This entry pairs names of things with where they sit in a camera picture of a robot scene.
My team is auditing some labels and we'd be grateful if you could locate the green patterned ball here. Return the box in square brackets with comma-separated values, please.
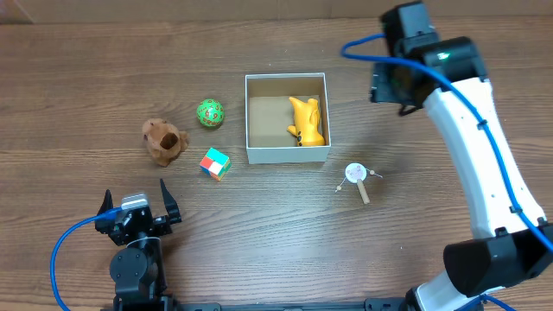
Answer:
[196, 98, 225, 128]

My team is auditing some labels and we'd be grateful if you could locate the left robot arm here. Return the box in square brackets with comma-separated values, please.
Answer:
[94, 181, 181, 311]

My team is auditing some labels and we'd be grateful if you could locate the small wooden rattle drum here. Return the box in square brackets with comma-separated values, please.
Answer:
[334, 162, 383, 204]

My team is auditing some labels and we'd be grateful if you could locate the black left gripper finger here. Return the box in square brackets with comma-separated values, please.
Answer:
[160, 179, 181, 219]
[98, 189, 113, 215]

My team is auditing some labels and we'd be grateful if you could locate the colourful two-by-two puzzle cube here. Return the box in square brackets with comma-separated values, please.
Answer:
[200, 148, 232, 181]

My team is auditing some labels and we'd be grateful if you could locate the brown plush capybara toy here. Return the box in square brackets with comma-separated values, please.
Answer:
[142, 118, 189, 167]

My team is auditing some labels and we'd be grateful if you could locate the white cardboard box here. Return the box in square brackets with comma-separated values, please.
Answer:
[245, 73, 332, 164]

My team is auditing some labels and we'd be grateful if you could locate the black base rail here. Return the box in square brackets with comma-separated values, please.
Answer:
[101, 297, 416, 311]

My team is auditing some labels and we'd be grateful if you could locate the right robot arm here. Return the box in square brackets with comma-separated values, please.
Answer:
[372, 2, 552, 310]

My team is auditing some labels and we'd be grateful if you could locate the yellow rubber toy animal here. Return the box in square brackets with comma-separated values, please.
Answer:
[287, 97, 325, 147]

